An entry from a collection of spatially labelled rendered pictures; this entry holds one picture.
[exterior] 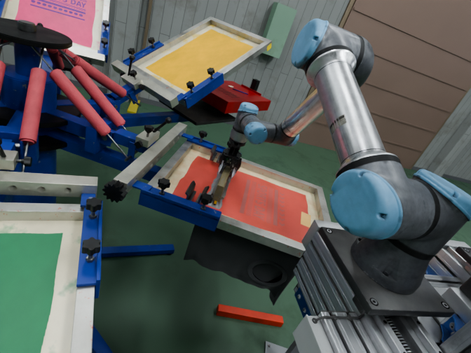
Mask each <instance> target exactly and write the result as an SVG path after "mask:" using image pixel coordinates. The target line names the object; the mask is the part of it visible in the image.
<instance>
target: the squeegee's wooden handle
mask: <svg viewBox="0 0 471 353"><path fill-rule="evenodd" d="M230 172H231V168H230V167H229V166H225V168H224V171H223V172H222V174H221V177H220V179H219V182H218V184H217V187H216V190H215V192H214V196H213V200H215V201H217V202H219V201H220V200H221V196H222V193H223V192H224V188H225V185H226V182H227V180H228V176H229V174H230Z"/></svg>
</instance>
